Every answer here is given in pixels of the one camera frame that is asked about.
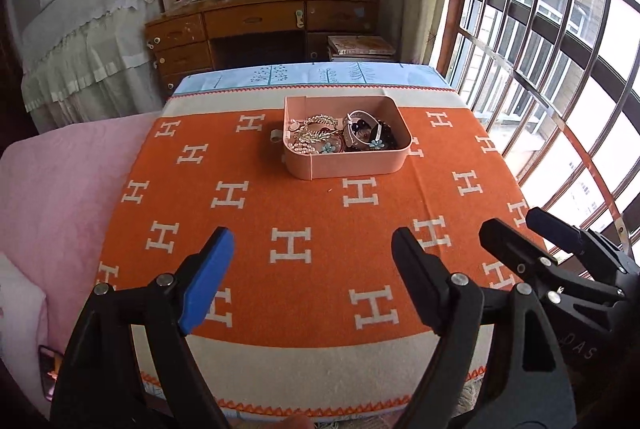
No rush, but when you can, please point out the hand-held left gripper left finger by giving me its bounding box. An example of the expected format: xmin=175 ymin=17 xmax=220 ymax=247
xmin=50 ymin=226 xmax=236 ymax=429

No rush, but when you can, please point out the orange patterned blanket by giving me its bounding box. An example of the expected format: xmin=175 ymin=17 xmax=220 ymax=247
xmin=95 ymin=99 xmax=551 ymax=416

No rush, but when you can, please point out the pink bedsheet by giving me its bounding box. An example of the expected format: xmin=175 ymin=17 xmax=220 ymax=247
xmin=0 ymin=111 xmax=166 ymax=410

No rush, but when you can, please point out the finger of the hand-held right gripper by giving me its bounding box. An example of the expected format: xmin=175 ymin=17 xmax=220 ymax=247
xmin=479 ymin=218 xmax=626 ymax=306
xmin=525 ymin=207 xmax=626 ymax=262

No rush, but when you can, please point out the blue printed bedsheet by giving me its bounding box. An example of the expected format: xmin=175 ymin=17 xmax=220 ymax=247
xmin=172 ymin=63 xmax=451 ymax=97

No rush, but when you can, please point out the white lace-covered furniture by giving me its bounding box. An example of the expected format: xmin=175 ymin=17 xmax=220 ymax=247
xmin=20 ymin=0 xmax=166 ymax=130

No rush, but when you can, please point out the wooden desk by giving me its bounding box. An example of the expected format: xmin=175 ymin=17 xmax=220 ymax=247
xmin=145 ymin=0 xmax=381 ymax=92

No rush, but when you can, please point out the window with metal grille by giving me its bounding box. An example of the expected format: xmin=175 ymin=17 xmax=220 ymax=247
xmin=435 ymin=0 xmax=640 ymax=260

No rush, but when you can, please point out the white pillow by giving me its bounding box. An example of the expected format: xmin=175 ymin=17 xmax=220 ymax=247
xmin=0 ymin=254 xmax=48 ymax=410

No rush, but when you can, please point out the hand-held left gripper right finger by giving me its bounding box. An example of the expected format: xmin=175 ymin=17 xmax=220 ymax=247
xmin=391 ymin=228 xmax=578 ymax=429

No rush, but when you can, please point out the stack of magazines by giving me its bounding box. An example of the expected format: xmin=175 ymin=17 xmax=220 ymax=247
xmin=327 ymin=35 xmax=398 ymax=62

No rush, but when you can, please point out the pearl necklace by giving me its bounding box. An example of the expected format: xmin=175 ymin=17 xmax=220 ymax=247
xmin=287 ymin=119 xmax=321 ymax=156

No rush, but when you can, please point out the pink jewelry box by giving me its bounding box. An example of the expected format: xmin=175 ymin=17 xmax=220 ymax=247
xmin=283 ymin=95 xmax=412 ymax=180

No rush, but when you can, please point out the silver leaf hair comb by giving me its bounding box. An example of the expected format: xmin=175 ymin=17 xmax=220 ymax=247
xmin=295 ymin=113 xmax=342 ymax=144

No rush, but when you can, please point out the black bead bracelet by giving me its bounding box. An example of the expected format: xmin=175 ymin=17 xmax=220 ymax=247
xmin=350 ymin=119 xmax=399 ymax=150

